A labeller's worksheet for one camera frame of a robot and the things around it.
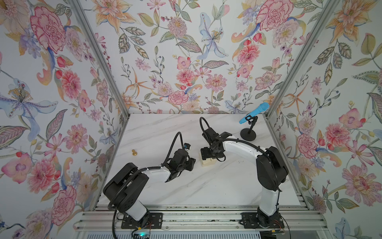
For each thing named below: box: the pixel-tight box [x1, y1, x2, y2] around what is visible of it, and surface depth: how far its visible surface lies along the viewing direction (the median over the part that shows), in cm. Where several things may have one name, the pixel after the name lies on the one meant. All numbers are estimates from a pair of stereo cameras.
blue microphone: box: [238, 102, 270, 125], surface depth 89 cm
